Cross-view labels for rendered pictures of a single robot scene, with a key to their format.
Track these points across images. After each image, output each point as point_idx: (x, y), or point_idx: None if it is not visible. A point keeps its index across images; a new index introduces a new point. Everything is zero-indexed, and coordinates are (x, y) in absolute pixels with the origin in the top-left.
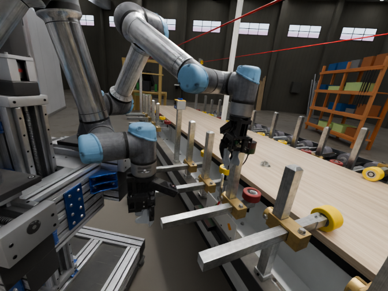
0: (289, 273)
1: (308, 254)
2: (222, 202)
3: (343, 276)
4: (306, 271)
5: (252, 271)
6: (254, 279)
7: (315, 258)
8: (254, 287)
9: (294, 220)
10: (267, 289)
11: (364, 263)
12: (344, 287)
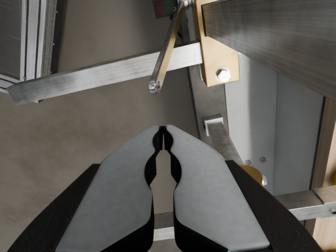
0: (267, 99)
1: (302, 125)
2: (192, 8)
3: (306, 171)
4: (286, 118)
5: (201, 118)
6: (197, 126)
7: (304, 137)
8: (196, 123)
9: (321, 136)
10: (207, 139)
11: (319, 225)
12: (297, 166)
